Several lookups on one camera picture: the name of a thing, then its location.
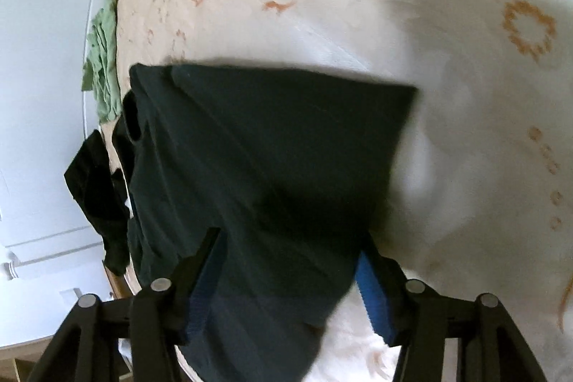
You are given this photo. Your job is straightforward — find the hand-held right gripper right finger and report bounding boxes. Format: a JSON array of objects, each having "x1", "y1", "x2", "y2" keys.
[{"x1": 356, "y1": 232, "x2": 549, "y2": 382}]

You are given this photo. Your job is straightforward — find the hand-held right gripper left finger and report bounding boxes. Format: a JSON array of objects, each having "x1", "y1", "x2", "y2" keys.
[{"x1": 29, "y1": 227, "x2": 225, "y2": 382}]

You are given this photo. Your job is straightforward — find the dark t-shirt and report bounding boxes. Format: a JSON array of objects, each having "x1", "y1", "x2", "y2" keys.
[{"x1": 112, "y1": 62, "x2": 419, "y2": 382}]

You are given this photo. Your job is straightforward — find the black fleece garment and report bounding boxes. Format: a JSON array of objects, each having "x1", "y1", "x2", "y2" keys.
[{"x1": 64, "y1": 129, "x2": 131, "y2": 276}]

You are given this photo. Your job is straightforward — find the green cloth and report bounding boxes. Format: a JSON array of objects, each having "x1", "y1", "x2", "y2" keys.
[{"x1": 81, "y1": 0, "x2": 122, "y2": 124}]

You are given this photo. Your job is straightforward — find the brown cardboard box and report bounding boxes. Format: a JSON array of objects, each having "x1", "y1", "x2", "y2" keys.
[{"x1": 0, "y1": 335, "x2": 54, "y2": 382}]

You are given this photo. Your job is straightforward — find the beige floral bedspread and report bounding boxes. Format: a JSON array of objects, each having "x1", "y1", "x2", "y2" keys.
[{"x1": 83, "y1": 0, "x2": 573, "y2": 382}]

